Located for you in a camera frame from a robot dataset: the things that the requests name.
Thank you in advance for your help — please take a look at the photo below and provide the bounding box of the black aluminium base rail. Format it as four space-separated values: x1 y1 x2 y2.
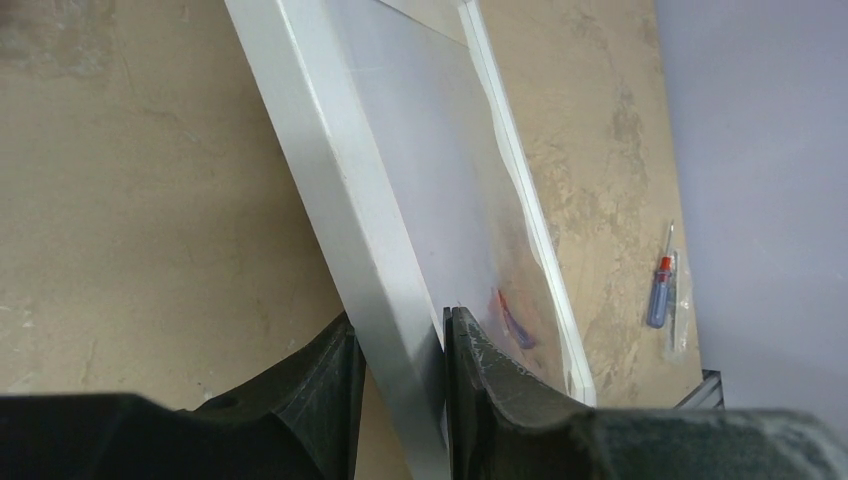
675 370 725 409

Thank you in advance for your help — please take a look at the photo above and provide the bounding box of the clear plastic screwdriver packaging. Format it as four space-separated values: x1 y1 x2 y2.
665 249 695 363

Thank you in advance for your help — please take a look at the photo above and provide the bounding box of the blue handled screwdriver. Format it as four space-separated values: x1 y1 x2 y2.
646 221 674 329

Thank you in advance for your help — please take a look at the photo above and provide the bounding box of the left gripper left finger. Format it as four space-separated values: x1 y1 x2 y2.
175 314 365 479

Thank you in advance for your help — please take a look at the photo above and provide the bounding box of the white picture frame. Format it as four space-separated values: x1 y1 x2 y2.
227 1 596 479

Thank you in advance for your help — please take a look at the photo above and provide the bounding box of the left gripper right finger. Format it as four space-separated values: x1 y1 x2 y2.
443 307 597 479

